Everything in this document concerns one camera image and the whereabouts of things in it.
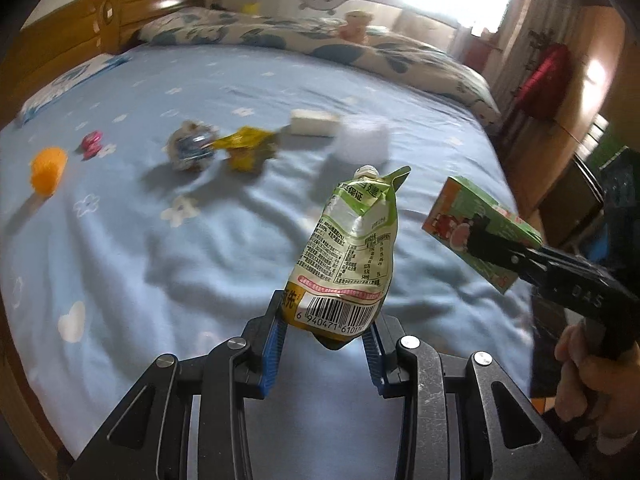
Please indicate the yellow wrapper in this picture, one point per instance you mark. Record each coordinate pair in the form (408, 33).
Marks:
(247, 147)

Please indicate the small white box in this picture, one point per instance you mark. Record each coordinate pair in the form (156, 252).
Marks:
(315, 122)

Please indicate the blue patterned duvet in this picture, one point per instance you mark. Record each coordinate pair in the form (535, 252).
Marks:
(300, 42)

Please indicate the black desk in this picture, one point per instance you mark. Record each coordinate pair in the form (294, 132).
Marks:
(595, 210)

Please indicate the blue white pillow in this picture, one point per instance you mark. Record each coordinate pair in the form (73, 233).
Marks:
(70, 82)

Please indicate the pink small toy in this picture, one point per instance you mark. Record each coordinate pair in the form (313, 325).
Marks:
(92, 144)

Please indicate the dark wooden coat rack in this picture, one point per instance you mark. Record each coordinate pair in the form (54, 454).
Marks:
(535, 42)

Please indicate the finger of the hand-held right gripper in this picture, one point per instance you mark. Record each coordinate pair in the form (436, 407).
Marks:
(500, 247)

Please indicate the grey curtain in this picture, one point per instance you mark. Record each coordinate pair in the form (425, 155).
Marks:
(530, 15)

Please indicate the person's right hand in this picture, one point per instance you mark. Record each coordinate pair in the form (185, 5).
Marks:
(590, 390)

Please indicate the small yellow toy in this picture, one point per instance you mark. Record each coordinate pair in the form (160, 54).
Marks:
(251, 7)

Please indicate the grey bed guard rail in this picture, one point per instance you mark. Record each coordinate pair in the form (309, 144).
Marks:
(300, 0)

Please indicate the bed with blue floral sheet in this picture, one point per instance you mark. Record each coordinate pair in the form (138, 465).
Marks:
(200, 240)

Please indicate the red coat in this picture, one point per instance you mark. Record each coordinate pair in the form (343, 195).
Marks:
(547, 80)

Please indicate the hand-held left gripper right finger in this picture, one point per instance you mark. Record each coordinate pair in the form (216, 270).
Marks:
(372, 360)

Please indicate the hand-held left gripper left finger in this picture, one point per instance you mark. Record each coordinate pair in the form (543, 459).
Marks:
(272, 355)

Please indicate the green red juice carton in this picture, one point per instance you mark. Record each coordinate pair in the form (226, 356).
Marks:
(450, 210)

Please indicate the wooden headboard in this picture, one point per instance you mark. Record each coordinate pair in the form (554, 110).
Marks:
(100, 15)

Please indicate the beige teddy bear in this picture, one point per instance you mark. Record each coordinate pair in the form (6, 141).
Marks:
(355, 27)

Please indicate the green white drink pouch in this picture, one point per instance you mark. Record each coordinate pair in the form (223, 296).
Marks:
(345, 250)

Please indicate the orange spiky ball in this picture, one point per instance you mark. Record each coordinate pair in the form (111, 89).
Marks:
(49, 170)

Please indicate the stack of green boxes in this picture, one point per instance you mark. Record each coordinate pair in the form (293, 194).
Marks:
(612, 142)

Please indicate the silver wrapper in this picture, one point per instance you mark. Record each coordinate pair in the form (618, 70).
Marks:
(192, 146)

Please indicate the wooden wardrobe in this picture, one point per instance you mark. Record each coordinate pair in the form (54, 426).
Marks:
(590, 85)

